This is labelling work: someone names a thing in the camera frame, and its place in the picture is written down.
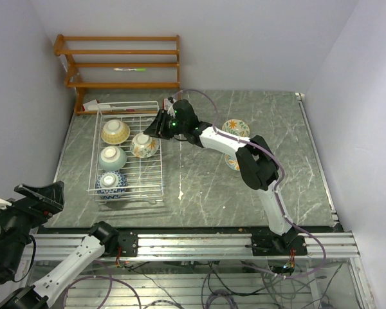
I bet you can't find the green white pen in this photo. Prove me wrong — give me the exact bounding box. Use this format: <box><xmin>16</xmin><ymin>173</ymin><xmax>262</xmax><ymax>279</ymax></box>
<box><xmin>113</xmin><ymin>68</ymin><xmax>147</xmax><ymax>72</ymax></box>

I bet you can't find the yellow sun pattern bowl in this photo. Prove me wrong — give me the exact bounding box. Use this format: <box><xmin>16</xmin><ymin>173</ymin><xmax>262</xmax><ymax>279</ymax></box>
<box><xmin>101</xmin><ymin>119</ymin><xmax>131</xmax><ymax>145</ymax></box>

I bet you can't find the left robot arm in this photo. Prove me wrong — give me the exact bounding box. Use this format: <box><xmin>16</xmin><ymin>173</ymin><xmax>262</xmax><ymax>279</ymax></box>
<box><xmin>0</xmin><ymin>181</ymin><xmax>118</xmax><ymax>308</ymax></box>

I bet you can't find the red blue zigzag bowl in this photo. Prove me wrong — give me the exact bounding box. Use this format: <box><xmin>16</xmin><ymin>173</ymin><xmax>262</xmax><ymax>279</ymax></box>
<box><xmin>96</xmin><ymin>171</ymin><xmax>128</xmax><ymax>200</ymax></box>

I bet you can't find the white red spatula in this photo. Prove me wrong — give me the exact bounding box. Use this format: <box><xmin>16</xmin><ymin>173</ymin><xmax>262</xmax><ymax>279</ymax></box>
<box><xmin>77</xmin><ymin>100</ymin><xmax>136</xmax><ymax>114</ymax></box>

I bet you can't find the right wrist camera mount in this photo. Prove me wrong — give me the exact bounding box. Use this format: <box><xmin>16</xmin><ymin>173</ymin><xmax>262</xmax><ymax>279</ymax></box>
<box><xmin>166</xmin><ymin>97</ymin><xmax>176</xmax><ymax>117</ymax></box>

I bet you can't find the small red white box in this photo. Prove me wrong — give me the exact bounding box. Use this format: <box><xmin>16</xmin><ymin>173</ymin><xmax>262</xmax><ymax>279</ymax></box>
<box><xmin>163</xmin><ymin>98</ymin><xmax>172</xmax><ymax>111</ymax></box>

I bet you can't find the aluminium rail frame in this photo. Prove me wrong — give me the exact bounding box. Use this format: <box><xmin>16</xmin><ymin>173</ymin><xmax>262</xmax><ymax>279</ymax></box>
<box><xmin>22</xmin><ymin>229</ymin><xmax>376</xmax><ymax>308</ymax></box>

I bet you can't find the white wire dish rack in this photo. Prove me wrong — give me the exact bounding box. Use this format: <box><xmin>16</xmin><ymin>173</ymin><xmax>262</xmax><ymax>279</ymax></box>
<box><xmin>87</xmin><ymin>101</ymin><xmax>163</xmax><ymax>203</ymax></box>

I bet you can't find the wooden shelf rack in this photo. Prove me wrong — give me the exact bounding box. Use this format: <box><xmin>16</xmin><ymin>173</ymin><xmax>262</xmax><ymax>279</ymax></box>
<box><xmin>53</xmin><ymin>34</ymin><xmax>181</xmax><ymax>115</ymax></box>

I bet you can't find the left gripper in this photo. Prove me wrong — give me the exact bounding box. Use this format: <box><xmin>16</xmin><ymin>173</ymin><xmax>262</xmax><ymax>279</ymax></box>
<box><xmin>0</xmin><ymin>178</ymin><xmax>64</xmax><ymax>275</ymax></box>

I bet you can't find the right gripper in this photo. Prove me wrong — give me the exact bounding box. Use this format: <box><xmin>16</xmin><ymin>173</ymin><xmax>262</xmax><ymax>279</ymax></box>
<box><xmin>145</xmin><ymin>109</ymin><xmax>187</xmax><ymax>140</ymax></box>

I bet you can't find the yellow star floral bowl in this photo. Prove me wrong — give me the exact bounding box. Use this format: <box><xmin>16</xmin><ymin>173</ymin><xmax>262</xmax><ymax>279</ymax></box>
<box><xmin>130</xmin><ymin>133</ymin><xmax>159</xmax><ymax>158</ymax></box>

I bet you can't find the pale green celadon bowl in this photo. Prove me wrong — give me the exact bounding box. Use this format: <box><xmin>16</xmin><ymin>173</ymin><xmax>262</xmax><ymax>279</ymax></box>
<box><xmin>98</xmin><ymin>145</ymin><xmax>127</xmax><ymax>171</ymax></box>

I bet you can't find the orange blue floral bowl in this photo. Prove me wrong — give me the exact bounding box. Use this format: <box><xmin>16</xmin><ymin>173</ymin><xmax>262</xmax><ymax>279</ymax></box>
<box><xmin>225</xmin><ymin>154</ymin><xmax>240</xmax><ymax>171</ymax></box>

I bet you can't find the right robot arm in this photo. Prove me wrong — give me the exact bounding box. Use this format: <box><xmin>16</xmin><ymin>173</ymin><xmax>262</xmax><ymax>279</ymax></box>
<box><xmin>143</xmin><ymin>100</ymin><xmax>299</xmax><ymax>255</ymax></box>

